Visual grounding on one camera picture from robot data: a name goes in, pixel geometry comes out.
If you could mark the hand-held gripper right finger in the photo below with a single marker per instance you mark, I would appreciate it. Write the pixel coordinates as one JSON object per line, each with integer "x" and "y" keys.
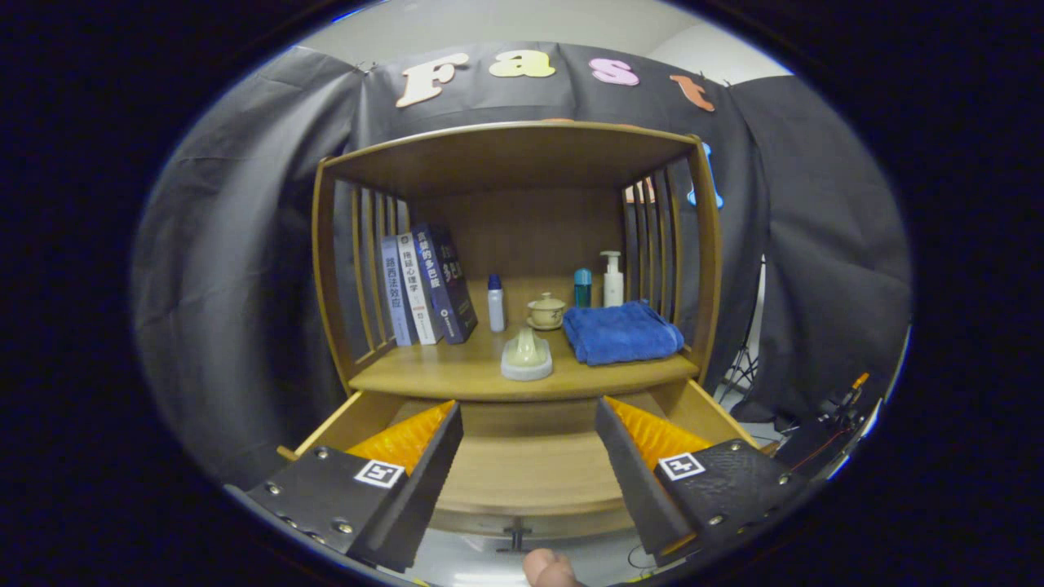
{"x": 628, "y": 489}

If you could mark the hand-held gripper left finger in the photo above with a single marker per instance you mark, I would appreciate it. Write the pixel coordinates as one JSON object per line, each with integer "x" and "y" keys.
{"x": 420, "y": 489}

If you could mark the wooden drawer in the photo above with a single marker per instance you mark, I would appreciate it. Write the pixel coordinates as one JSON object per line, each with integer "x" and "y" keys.
{"x": 530, "y": 465}

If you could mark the pale green citrus juicer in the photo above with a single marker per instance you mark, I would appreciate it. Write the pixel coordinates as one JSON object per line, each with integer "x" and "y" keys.
{"x": 526, "y": 359}

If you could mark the wooden countertop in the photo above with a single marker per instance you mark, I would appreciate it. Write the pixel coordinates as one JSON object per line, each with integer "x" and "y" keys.
{"x": 457, "y": 375}

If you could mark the wooden cabinet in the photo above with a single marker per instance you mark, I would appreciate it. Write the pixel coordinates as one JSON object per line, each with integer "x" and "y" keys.
{"x": 514, "y": 159}

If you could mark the blue folded towel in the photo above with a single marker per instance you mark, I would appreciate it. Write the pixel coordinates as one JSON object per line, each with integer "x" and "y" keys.
{"x": 624, "y": 334}

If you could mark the black tripod stand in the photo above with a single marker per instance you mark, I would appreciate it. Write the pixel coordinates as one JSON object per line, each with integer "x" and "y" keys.
{"x": 742, "y": 367}

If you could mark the black device orange tip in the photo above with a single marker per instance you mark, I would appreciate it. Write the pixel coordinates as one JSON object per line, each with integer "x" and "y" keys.
{"x": 816, "y": 452}

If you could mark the white bottle blue cap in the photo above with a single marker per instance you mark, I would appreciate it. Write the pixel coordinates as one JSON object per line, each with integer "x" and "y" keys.
{"x": 496, "y": 310}

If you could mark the beige lidded teacup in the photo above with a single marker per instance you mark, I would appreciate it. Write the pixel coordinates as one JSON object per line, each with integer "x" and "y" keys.
{"x": 546, "y": 312}

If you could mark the light blue book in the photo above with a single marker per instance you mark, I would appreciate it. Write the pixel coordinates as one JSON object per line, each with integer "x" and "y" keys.
{"x": 394, "y": 293}

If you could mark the white book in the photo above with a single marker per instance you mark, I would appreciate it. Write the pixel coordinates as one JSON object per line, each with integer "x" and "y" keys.
{"x": 418, "y": 289}

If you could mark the white pump bottle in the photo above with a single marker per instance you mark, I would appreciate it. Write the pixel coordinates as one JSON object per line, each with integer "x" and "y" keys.
{"x": 612, "y": 285}

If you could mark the teal capped bottle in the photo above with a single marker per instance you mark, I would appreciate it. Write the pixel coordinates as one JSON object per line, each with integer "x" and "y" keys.
{"x": 582, "y": 289}

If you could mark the dark blue book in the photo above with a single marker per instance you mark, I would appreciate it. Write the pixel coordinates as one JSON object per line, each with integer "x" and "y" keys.
{"x": 447, "y": 281}

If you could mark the black backdrop cloth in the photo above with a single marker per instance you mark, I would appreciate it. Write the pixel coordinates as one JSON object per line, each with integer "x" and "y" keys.
{"x": 245, "y": 244}

